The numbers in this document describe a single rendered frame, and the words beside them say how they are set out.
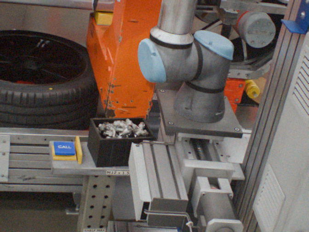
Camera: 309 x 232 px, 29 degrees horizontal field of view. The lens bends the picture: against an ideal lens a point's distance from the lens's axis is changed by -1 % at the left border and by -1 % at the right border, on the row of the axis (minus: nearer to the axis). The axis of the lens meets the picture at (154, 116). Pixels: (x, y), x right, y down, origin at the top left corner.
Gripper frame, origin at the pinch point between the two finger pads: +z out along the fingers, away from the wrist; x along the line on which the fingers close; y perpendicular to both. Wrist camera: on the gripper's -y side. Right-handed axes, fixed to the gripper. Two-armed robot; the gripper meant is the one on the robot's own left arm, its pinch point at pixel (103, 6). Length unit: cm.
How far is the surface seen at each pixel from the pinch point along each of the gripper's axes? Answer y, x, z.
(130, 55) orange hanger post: 24.4, 22.4, 8.5
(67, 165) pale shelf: 8, 30, 48
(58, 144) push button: 6, 36, 41
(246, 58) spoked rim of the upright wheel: 96, 42, -5
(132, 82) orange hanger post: 28.8, 26.8, 16.8
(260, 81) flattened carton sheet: 198, 139, -17
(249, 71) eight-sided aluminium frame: 92, 35, 2
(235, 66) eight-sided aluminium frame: 88, 40, 0
